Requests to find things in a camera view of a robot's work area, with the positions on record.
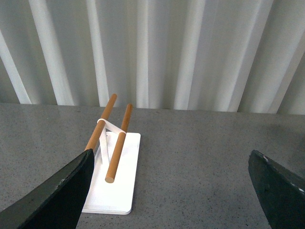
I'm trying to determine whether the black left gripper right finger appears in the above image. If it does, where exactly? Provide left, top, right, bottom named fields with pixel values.
left=248, top=150, right=305, bottom=229

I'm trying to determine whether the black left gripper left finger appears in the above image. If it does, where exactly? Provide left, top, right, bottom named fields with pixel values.
left=0, top=149, right=94, bottom=229

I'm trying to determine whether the white towel rack with wooden bars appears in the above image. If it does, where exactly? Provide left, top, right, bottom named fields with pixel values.
left=82, top=94, right=141, bottom=215

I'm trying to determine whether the white pleated curtain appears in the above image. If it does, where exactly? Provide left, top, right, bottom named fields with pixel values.
left=0, top=0, right=305, bottom=115

